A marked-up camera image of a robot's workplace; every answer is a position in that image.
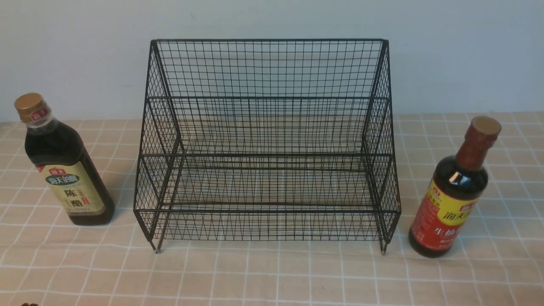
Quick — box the soy sauce bottle red label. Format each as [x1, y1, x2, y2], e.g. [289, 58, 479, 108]
[408, 116, 502, 259]

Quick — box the vinegar bottle with gold cap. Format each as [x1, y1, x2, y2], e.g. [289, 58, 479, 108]
[14, 93, 115, 226]

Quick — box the checkered beige tablecloth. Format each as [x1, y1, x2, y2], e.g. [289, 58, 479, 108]
[0, 112, 544, 306]

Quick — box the black wire mesh rack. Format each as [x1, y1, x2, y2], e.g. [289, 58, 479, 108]
[133, 39, 402, 254]

